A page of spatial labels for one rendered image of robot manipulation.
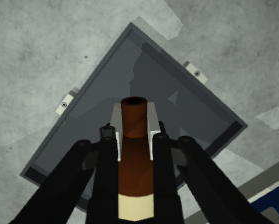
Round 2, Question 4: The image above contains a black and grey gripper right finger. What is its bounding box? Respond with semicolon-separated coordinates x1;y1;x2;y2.
147;102;275;224

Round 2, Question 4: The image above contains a dark blue divided crate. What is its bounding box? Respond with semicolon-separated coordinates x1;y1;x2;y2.
250;186;279;224

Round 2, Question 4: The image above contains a brown glass bottle with cream label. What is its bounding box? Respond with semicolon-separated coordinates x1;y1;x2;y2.
118;97;154;221

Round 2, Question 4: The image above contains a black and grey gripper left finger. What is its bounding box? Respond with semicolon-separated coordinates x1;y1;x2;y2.
8;103;123;224

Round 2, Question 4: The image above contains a dark grey rectangular tray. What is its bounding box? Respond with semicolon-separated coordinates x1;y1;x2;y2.
19;22;248;187

